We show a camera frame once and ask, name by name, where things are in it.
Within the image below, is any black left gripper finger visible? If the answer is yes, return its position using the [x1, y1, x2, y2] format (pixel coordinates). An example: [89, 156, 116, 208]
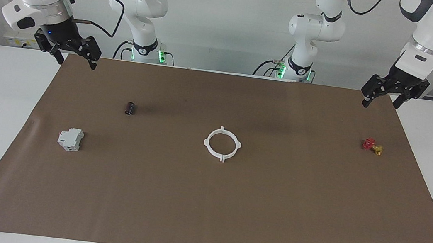
[361, 91, 374, 109]
[392, 93, 407, 110]

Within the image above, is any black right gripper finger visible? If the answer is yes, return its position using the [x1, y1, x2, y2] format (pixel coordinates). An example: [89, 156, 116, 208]
[51, 47, 67, 65]
[86, 52, 100, 70]

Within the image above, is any white half ring pipe clamp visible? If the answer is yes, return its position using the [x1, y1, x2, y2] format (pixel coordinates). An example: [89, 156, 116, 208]
[218, 129, 244, 165]
[201, 124, 228, 163]

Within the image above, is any black cylindrical capacitor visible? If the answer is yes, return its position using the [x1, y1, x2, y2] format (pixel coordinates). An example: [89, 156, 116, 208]
[124, 101, 138, 117]

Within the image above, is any white circuit breaker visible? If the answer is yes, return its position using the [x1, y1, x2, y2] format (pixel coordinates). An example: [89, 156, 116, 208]
[56, 126, 85, 153]

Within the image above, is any brown table mat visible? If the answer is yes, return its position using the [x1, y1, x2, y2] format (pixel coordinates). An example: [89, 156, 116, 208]
[0, 42, 433, 243]

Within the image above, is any black base cable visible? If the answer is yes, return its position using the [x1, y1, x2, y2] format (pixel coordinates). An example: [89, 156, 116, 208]
[253, 39, 296, 81]
[113, 39, 135, 61]

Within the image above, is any red handle brass valve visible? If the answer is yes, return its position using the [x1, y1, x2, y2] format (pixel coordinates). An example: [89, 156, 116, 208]
[361, 137, 385, 156]

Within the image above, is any white wall power strip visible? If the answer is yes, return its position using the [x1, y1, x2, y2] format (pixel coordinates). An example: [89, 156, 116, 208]
[3, 29, 44, 50]

